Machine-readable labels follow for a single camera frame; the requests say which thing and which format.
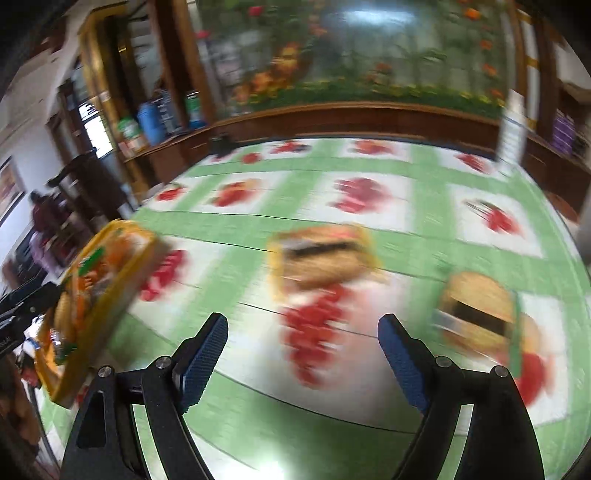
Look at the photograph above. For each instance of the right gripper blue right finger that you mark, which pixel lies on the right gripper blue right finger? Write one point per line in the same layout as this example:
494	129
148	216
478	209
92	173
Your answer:
409	359

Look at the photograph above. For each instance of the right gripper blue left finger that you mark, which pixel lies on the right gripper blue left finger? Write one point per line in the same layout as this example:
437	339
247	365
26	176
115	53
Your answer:
196	358

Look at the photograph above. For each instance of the round cracker green pack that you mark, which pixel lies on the round cracker green pack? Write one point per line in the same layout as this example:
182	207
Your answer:
480	320

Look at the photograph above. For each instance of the left human hand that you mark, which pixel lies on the left human hand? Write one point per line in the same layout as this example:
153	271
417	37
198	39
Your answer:
15	406

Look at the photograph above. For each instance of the seated person in maroon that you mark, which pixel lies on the seated person in maroon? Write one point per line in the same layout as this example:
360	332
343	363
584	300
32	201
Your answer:
50	246

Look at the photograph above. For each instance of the yellow rimmed snack tray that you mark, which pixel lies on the yellow rimmed snack tray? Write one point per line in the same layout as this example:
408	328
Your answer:
95	290

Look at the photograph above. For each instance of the yellow square cracker pack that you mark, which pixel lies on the yellow square cracker pack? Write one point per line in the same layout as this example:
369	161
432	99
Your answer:
320	256

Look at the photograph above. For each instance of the dark wooden chair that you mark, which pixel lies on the dark wooden chair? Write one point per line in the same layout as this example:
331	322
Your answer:
95	183

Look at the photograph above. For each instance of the green fruit pattern tablecloth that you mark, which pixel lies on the green fruit pattern tablecloth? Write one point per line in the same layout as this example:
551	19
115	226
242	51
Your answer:
303	389

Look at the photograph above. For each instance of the small black box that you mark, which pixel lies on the small black box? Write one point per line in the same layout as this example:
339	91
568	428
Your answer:
222	145

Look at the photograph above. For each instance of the green white bag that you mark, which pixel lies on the green white bag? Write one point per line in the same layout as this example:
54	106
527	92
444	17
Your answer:
131	133

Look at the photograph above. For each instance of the blue thermos jug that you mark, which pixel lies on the blue thermos jug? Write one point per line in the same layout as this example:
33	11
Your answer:
149	120

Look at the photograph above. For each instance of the white spray bottle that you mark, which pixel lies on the white spray bottle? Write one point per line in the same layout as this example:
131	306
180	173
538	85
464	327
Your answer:
512	134

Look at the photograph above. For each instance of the green label bottle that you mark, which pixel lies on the green label bottle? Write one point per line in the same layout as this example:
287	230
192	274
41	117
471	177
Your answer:
193	110

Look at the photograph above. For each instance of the purple bottles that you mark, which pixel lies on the purple bottles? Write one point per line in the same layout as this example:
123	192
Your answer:
564	134

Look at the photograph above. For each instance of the floral glass cabinet partition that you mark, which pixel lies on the floral glass cabinet partition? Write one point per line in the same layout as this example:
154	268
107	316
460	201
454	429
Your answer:
423	69

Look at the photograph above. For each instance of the framed wall painting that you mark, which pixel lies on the framed wall painting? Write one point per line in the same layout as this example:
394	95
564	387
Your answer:
12	188

